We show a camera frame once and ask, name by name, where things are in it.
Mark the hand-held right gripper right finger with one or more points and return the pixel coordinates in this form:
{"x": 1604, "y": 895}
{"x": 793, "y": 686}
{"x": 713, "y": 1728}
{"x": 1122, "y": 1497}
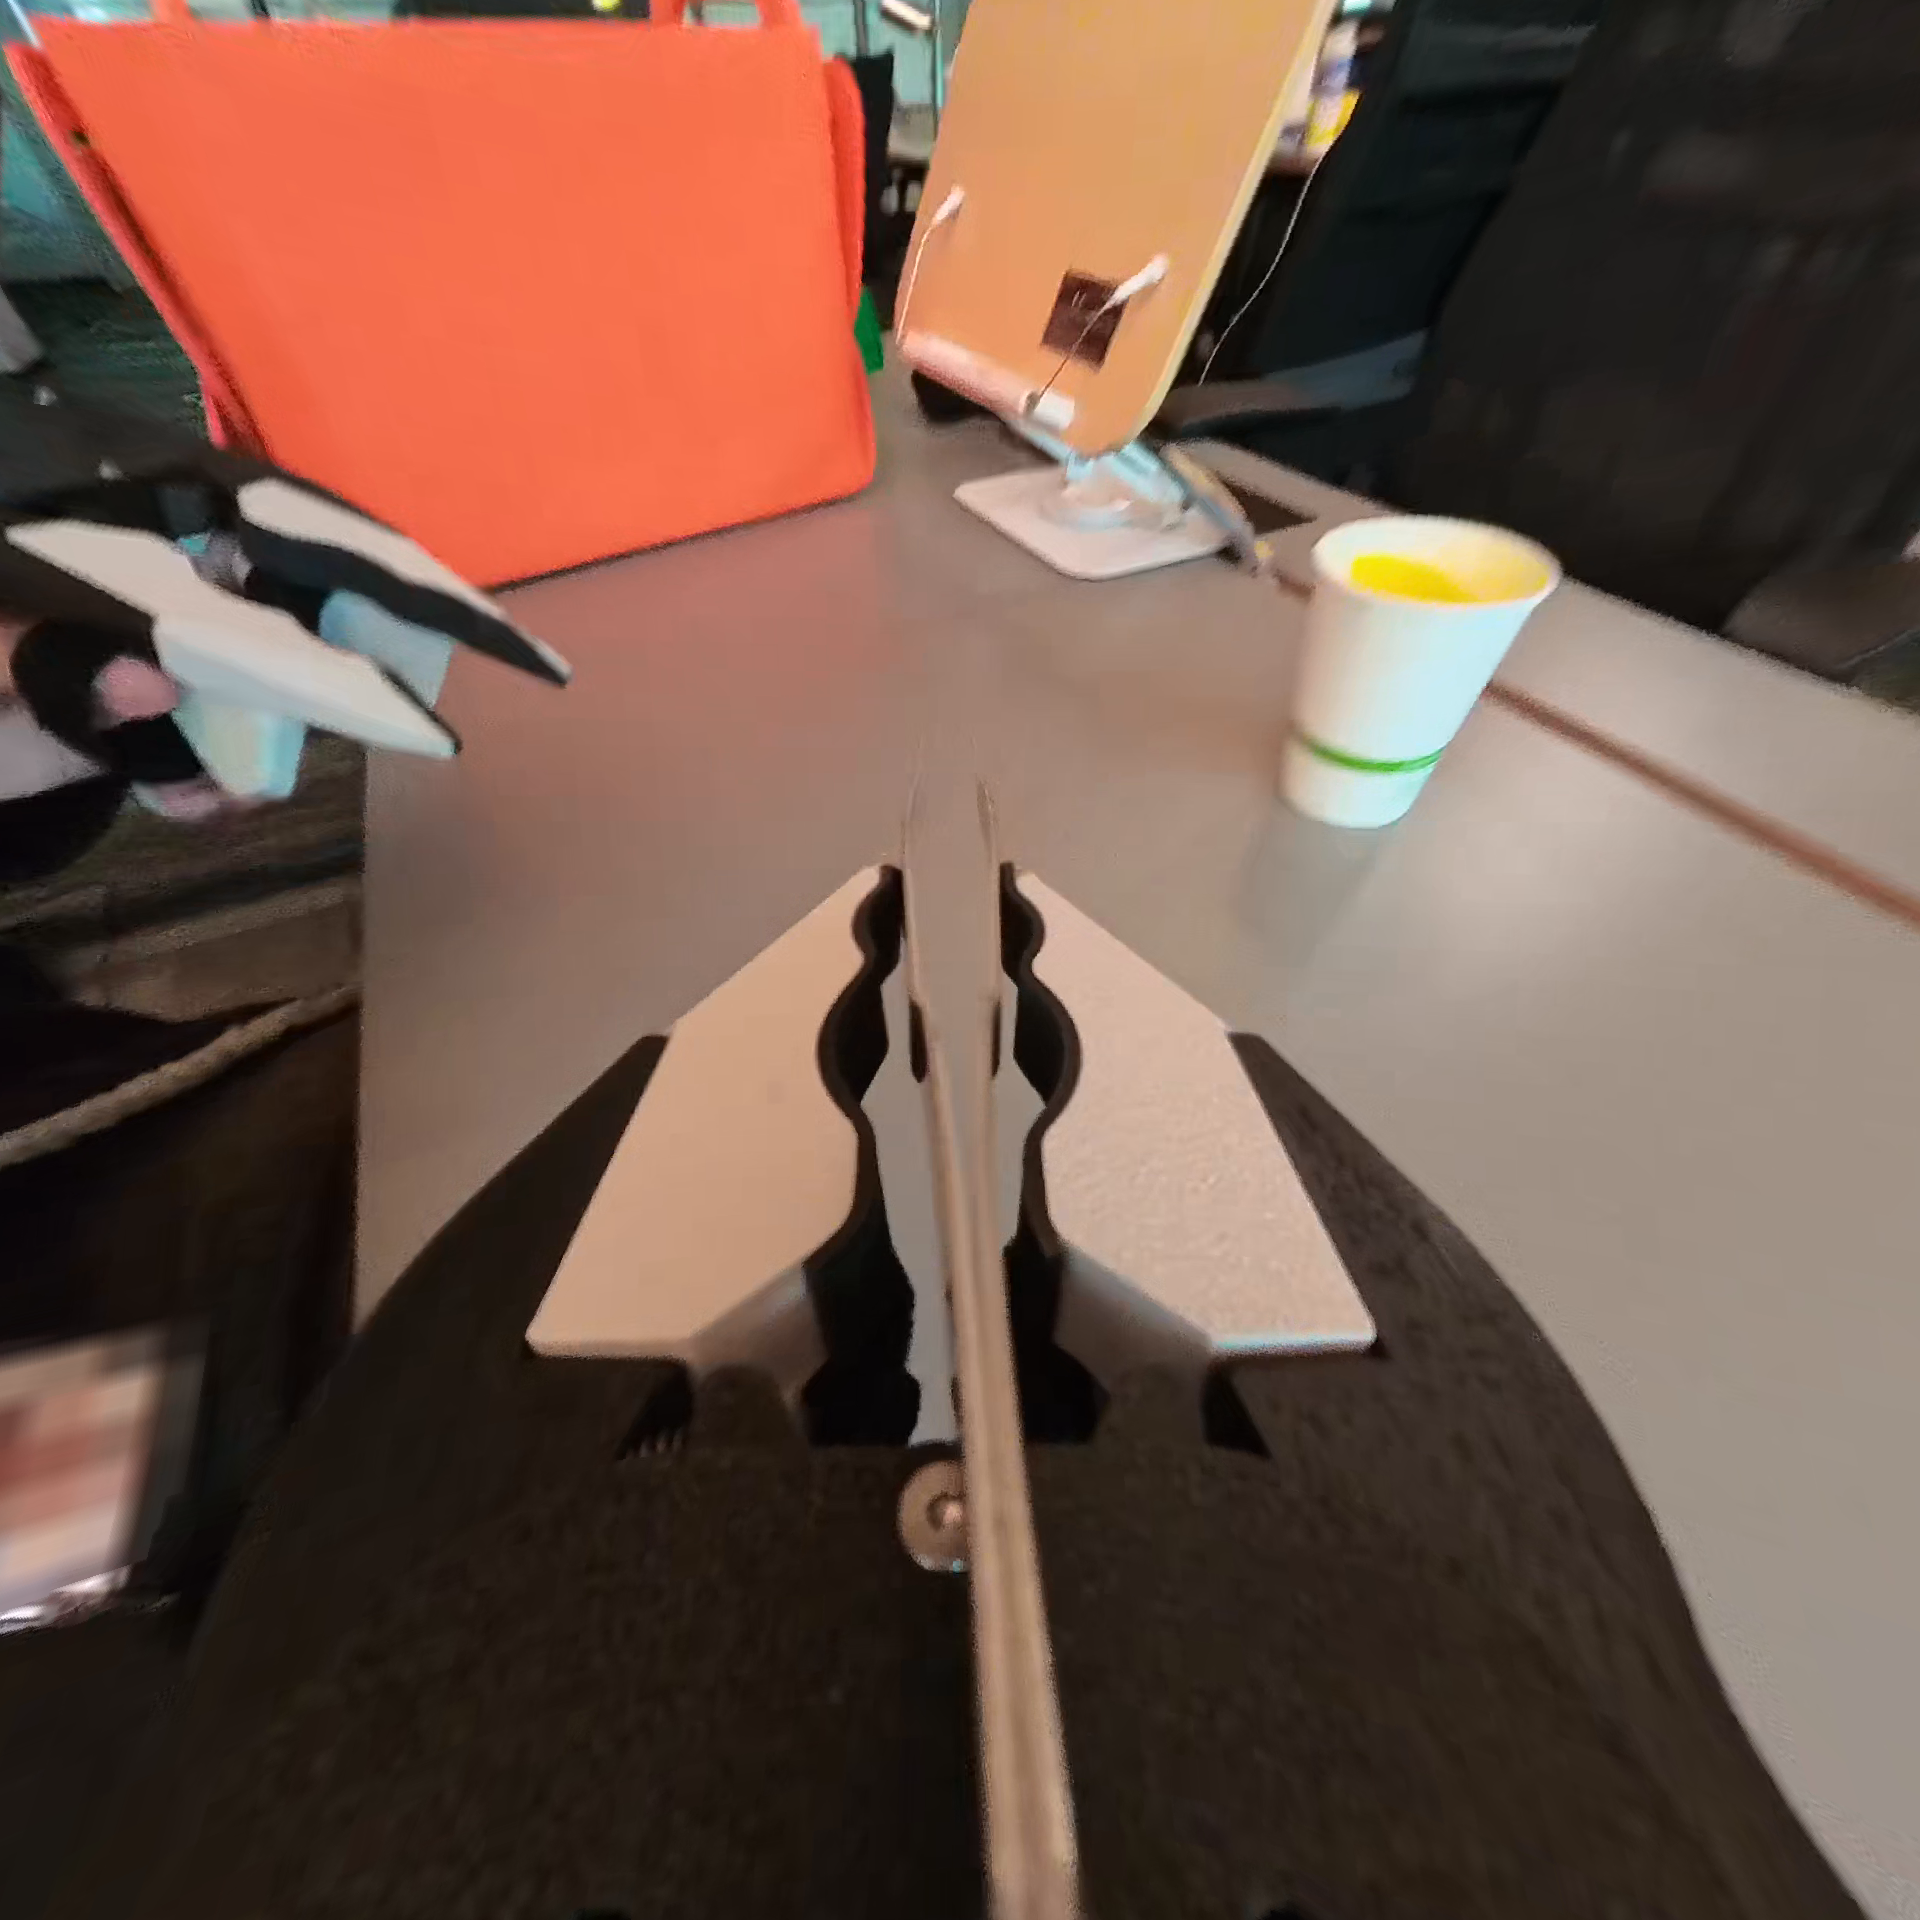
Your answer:
{"x": 1201, "y": 1184}

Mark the grey yellow scissors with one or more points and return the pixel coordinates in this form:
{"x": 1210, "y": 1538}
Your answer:
{"x": 1223, "y": 511}

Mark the grey desk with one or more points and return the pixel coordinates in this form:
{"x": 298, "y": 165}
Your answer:
{"x": 674, "y": 751}

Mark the wooden tablet stand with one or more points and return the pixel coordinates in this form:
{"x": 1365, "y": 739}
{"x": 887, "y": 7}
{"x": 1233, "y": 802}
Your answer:
{"x": 1094, "y": 180}

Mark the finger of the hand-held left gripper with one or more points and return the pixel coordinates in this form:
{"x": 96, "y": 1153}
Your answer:
{"x": 405, "y": 578}
{"x": 255, "y": 653}

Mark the metal tweezers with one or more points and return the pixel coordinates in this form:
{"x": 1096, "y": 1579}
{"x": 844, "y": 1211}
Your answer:
{"x": 1020, "y": 1651}

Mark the black mesh office chair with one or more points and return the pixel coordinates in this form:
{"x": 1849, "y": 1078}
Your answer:
{"x": 1394, "y": 225}
{"x": 1695, "y": 301}

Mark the white paper cup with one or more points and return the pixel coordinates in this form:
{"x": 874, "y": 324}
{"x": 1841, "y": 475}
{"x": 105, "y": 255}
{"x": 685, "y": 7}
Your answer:
{"x": 1380, "y": 704}

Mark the green bin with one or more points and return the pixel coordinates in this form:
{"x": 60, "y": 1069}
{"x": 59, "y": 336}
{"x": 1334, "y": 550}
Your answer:
{"x": 869, "y": 333}

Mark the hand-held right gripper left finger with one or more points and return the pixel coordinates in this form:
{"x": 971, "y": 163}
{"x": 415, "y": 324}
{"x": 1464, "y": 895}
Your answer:
{"x": 721, "y": 1184}

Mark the person's left hand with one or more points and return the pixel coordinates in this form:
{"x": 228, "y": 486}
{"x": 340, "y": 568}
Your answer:
{"x": 133, "y": 691}

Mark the orange felt bag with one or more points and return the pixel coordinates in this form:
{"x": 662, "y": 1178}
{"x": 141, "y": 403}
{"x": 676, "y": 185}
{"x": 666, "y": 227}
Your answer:
{"x": 494, "y": 271}

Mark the yellow sticky note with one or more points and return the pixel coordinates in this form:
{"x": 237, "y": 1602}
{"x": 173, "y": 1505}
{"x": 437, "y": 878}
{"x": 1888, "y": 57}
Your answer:
{"x": 1410, "y": 578}

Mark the person's dark jacket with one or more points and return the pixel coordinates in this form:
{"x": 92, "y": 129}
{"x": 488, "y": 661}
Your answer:
{"x": 151, "y": 1140}

